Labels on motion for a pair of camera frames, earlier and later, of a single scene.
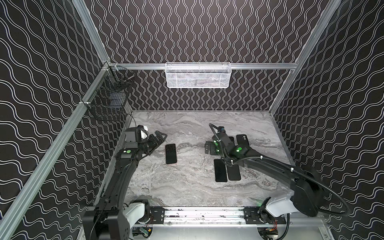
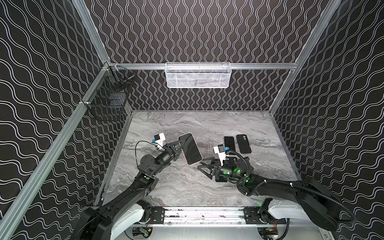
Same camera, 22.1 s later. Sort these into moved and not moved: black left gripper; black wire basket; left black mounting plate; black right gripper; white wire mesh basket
Moved: black left gripper; black right gripper
Not moved: black wire basket; left black mounting plate; white wire mesh basket
